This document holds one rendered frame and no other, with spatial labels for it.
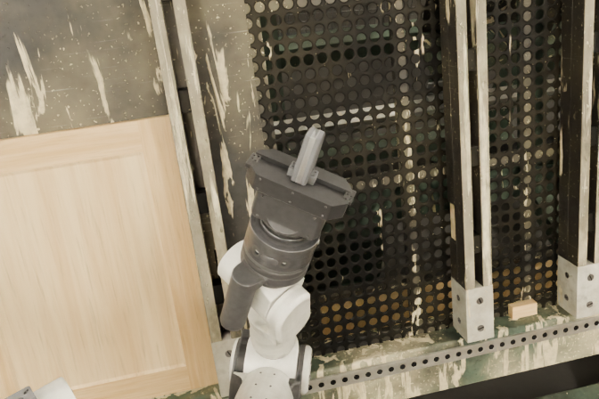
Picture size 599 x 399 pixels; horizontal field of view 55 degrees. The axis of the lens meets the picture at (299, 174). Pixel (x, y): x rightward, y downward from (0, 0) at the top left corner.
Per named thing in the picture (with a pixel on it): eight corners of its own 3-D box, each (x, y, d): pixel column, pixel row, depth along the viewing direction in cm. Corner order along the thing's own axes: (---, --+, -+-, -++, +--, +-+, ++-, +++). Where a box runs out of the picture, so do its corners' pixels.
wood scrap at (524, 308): (508, 315, 131) (512, 319, 129) (507, 304, 130) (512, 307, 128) (532, 310, 132) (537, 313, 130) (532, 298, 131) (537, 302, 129)
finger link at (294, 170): (311, 141, 60) (297, 184, 64) (320, 126, 62) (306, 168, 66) (297, 134, 60) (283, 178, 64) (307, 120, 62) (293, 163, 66)
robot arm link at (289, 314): (313, 288, 74) (312, 325, 85) (265, 244, 77) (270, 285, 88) (276, 323, 71) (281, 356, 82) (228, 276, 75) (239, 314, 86)
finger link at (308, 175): (320, 126, 62) (306, 168, 66) (311, 141, 60) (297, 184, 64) (333, 131, 62) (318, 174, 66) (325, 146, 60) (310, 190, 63)
